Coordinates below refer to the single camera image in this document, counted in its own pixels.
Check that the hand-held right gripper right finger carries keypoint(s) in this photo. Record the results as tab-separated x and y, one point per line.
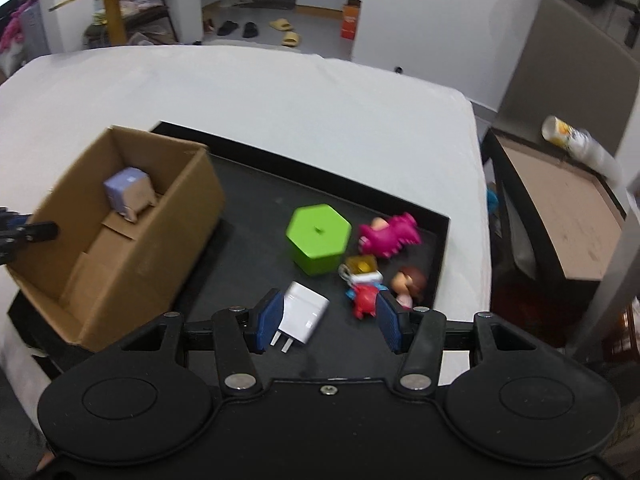
390	325

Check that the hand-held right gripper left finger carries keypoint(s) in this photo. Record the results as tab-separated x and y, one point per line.
264	322

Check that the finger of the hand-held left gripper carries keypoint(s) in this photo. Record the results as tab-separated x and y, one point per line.
40	232

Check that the red and blue toy figure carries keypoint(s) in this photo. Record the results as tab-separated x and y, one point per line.
365	301

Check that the white charger plug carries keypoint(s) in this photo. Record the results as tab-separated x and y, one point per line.
305	310

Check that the brown-haired doll figure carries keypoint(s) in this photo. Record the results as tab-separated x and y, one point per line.
407	282

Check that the pink dinosaur toy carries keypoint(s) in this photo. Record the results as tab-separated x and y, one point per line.
390	235

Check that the green hexagonal box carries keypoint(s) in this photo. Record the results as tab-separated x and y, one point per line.
317	235

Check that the brown cardboard box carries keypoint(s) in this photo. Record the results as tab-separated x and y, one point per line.
150	270

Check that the black tray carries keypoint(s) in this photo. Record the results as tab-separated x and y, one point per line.
260	195

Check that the purple block toy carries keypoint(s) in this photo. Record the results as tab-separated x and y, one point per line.
125	190

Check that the pink cloth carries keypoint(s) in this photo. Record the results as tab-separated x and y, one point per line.
15	25

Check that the dark cluttered shelf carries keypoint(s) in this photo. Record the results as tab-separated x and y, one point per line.
145	15

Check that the white yellow printed cup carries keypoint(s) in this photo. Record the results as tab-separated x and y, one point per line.
562	132

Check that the black slipper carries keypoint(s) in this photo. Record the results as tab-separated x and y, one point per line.
250	29
227	28

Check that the yellow slipper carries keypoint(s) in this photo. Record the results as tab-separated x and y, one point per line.
280	24
291	39

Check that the orange box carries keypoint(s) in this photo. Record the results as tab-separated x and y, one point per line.
351	22

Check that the taupe panel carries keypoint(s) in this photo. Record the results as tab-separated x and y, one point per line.
560	60

